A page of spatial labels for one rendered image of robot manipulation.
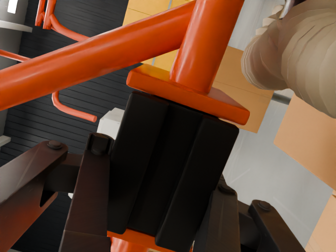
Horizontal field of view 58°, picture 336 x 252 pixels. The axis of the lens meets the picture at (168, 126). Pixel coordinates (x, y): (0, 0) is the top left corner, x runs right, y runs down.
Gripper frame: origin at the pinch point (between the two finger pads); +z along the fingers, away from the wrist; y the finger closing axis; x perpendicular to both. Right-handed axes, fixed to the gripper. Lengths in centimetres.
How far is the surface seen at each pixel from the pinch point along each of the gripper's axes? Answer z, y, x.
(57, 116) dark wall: 1035, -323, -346
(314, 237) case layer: 76, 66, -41
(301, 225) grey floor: 170, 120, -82
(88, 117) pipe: 690, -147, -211
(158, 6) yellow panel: 727, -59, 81
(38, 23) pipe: 782, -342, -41
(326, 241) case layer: 70, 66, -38
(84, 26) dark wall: 1045, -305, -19
